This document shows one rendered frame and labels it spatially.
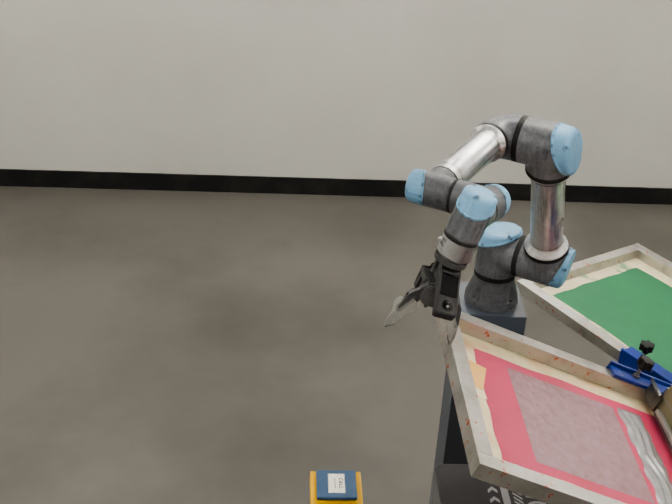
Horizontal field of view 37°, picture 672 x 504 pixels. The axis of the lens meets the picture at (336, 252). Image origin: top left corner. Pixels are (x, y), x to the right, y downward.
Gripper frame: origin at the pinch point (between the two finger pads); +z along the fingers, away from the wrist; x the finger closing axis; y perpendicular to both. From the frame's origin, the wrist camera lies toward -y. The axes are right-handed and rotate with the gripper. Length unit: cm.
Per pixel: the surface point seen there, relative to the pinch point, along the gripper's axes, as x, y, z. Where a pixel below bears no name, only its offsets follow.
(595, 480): -44.5, -16.0, 12.5
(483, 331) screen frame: -23.7, 25.5, 8.1
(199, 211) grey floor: 31, 352, 165
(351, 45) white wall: -23, 380, 49
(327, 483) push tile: 1, 12, 55
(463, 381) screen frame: -13.1, -2.1, 6.2
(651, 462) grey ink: -64, -2, 14
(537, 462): -29.9, -16.9, 11.2
